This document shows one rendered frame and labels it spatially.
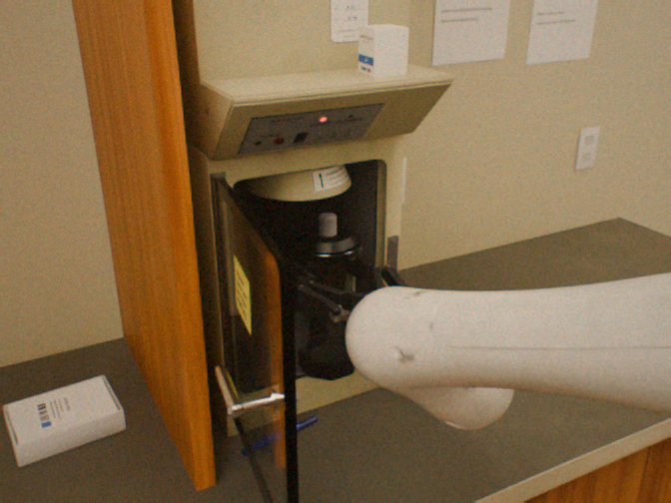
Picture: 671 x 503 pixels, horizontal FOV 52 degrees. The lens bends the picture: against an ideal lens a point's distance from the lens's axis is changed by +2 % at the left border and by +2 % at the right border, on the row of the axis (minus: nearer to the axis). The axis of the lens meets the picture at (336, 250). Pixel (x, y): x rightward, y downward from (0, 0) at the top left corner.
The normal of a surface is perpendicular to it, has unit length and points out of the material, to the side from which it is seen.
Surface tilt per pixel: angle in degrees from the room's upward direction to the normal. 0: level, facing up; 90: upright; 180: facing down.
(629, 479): 90
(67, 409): 0
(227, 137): 135
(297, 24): 90
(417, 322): 50
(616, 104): 90
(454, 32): 90
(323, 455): 0
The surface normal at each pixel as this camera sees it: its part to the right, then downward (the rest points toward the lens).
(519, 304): -0.59, -0.67
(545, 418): 0.00, -0.91
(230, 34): 0.47, 0.36
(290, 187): -0.04, 0.00
